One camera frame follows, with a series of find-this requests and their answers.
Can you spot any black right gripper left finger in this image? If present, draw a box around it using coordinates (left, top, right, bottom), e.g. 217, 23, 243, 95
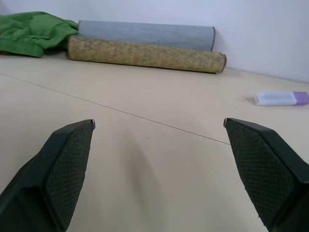
0, 118, 97, 232

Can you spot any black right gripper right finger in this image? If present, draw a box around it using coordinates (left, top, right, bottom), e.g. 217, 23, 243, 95
223, 117, 309, 232

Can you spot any clear box with purple cap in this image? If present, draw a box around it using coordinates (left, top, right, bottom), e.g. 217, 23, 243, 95
253, 91, 309, 107

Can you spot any green knitted cloth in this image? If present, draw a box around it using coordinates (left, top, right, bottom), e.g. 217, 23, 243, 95
0, 11, 79, 58

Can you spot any rolled yellow woven mat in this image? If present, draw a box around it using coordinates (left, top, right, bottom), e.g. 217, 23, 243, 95
67, 35, 228, 74

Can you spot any rolled grey mat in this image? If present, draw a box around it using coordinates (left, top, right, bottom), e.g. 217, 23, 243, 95
76, 20, 216, 52

